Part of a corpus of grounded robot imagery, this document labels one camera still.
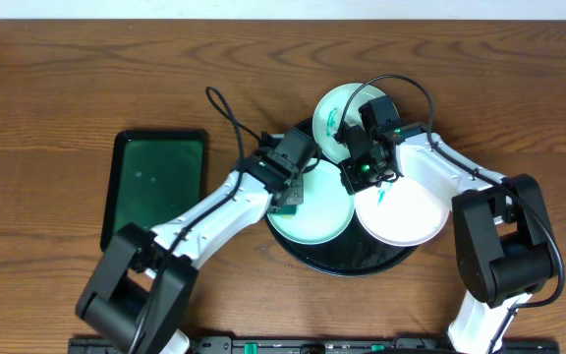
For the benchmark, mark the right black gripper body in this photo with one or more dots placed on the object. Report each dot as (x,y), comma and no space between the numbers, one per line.
(365,172)

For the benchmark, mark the green yellow sponge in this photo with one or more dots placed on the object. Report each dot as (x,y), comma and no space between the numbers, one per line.
(286,210)

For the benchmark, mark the mint green plate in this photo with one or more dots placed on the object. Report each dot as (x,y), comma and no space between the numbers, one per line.
(325,212)

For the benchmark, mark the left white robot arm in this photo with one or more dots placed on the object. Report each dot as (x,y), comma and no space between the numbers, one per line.
(143,282)

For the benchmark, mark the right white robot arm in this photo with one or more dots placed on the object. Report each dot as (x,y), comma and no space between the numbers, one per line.
(505,249)

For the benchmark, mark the black round tray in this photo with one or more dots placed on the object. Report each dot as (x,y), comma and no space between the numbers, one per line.
(352,253)

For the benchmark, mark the black rectangular tray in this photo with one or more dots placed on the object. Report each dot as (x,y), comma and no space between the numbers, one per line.
(155,176)

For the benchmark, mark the light green stained plate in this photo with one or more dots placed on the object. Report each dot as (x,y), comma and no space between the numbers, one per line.
(327,116)

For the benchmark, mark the white stained plate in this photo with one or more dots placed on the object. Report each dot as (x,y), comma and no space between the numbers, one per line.
(402,214)

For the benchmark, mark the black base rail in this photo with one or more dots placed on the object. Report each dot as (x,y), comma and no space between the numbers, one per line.
(403,344)

